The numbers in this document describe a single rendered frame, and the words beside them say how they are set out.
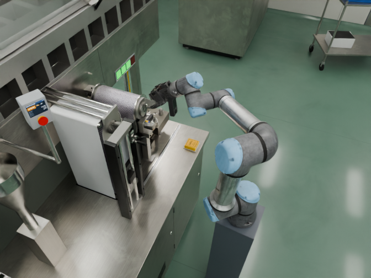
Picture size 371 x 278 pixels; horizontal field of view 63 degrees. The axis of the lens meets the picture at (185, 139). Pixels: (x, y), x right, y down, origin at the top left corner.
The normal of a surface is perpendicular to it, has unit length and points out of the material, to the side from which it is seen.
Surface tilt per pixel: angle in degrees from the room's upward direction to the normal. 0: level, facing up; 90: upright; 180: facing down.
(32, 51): 90
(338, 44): 90
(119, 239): 0
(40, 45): 90
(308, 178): 0
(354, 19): 90
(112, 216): 0
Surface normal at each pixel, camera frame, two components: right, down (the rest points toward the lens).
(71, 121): -0.37, 0.66
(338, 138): 0.02, -0.70
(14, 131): 0.93, 0.28
